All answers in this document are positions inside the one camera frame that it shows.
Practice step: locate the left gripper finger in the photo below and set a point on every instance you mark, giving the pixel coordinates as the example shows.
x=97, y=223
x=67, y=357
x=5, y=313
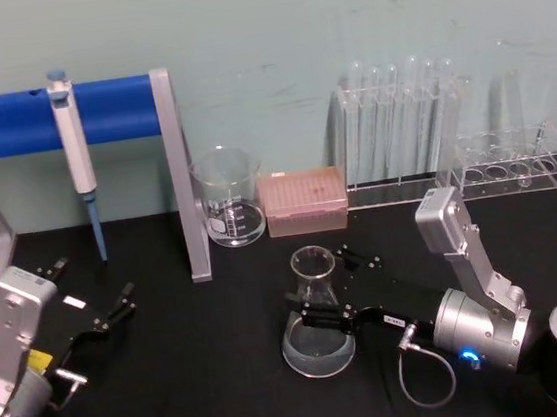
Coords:
x=55, y=267
x=118, y=307

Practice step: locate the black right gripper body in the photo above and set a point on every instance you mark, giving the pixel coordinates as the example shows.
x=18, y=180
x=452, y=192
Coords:
x=395, y=301

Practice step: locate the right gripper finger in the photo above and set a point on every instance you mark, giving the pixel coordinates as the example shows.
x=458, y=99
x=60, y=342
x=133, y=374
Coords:
x=360, y=259
x=329, y=319

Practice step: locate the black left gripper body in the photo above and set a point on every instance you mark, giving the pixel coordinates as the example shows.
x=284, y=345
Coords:
x=66, y=328

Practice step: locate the clear glass conical flask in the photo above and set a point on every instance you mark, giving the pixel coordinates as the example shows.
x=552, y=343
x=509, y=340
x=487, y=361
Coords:
x=320, y=350

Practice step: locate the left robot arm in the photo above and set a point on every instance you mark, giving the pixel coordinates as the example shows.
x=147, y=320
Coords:
x=6, y=340

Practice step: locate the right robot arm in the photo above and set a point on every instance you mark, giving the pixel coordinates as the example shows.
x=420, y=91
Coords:
x=483, y=326

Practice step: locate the tall clear test tube rack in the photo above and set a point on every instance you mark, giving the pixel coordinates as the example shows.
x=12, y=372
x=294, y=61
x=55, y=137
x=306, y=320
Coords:
x=392, y=193

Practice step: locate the pink pipette tip box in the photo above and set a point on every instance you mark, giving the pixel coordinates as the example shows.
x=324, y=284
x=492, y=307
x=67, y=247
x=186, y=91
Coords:
x=305, y=200

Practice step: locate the black table cloth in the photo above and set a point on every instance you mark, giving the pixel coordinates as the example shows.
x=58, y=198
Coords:
x=186, y=370

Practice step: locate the white blue pipette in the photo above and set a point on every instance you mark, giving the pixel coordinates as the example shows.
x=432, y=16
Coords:
x=76, y=156

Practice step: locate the clear glass test tube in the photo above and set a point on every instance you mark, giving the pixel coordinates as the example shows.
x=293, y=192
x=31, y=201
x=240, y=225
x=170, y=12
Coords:
x=378, y=126
x=416, y=117
x=449, y=108
x=432, y=120
x=396, y=124
x=360, y=123

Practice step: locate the clear glass beaker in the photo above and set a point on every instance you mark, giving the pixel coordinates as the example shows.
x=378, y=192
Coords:
x=230, y=209

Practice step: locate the blue bar pipette stand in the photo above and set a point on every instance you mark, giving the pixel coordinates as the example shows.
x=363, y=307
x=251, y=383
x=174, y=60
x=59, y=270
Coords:
x=7, y=121

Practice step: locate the low clear acrylic tube rack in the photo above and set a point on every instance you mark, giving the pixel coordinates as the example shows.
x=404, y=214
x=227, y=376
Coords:
x=512, y=182

